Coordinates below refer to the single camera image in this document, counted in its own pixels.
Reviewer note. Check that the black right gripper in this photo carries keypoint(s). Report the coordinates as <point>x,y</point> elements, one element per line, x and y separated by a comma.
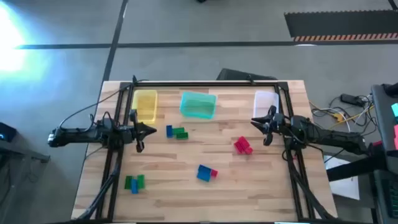
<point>278,124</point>

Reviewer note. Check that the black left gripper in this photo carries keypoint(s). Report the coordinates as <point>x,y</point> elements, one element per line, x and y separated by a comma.
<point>132,133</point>

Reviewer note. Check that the green toy brick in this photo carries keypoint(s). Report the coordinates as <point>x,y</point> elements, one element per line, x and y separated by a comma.
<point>178,130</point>
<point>128,183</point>
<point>141,181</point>
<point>182,136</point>

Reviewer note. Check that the small red toy brick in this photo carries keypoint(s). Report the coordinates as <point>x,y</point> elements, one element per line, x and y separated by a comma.
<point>214,173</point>

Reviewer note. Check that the large blue toy brick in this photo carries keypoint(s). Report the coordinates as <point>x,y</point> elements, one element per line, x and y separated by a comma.
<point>203,173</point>

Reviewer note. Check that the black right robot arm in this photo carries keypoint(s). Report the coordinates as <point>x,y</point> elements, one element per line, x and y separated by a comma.
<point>326,135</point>

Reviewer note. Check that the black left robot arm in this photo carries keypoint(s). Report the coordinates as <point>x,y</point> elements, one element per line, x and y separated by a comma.
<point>77,134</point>

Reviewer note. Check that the clear plastic bin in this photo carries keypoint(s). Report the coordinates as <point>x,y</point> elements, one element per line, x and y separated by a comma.
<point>264,101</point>

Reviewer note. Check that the yellow translucent plastic bin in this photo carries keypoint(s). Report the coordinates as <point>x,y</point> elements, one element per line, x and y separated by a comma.
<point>146,105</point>

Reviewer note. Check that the black flat floor object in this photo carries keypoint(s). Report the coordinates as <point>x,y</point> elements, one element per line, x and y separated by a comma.
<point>236,75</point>

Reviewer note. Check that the teal translucent plastic bin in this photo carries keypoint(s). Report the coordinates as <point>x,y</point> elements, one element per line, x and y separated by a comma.
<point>198,105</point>

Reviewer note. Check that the black power adapter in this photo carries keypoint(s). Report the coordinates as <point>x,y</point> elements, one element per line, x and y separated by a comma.
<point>349,99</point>

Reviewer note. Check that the black stand bar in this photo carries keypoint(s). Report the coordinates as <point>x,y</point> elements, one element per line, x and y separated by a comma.
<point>351,169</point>

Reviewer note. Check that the white paper sheet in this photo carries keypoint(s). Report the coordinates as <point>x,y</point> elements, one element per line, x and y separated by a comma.
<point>345,186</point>

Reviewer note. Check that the grey side table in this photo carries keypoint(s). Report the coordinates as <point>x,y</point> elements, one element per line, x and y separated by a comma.
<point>385,130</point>

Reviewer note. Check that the black hazard-striped floor mat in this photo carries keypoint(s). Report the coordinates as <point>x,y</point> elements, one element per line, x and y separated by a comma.
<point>342,25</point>

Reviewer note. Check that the teal sticky note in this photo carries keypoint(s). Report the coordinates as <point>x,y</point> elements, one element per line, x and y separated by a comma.
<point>395,109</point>

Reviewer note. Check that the pink sticky note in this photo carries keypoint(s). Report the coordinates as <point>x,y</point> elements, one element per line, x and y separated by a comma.
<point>396,137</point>

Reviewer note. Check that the dark side desk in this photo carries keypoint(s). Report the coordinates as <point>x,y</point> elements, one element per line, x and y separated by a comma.
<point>12,152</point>

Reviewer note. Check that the black aluminium rig frame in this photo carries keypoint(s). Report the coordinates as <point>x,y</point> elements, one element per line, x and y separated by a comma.
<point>202,84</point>

